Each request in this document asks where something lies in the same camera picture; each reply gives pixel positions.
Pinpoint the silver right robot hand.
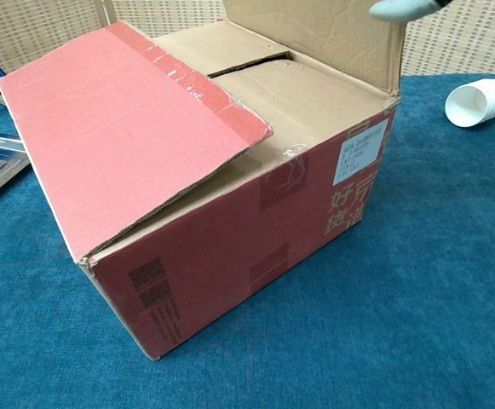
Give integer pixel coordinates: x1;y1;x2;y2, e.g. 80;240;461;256
369;0;452;21

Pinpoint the red cardboard shipping box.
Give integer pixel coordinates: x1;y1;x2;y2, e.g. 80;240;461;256
0;0;408;361

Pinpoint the stack of white paper cups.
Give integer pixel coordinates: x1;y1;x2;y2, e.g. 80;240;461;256
445;77;495;129

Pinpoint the blue carpet table cover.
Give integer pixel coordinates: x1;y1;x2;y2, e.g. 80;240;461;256
0;74;495;409

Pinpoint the woven bamboo folding screen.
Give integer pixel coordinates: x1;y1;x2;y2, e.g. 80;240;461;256
0;0;495;78

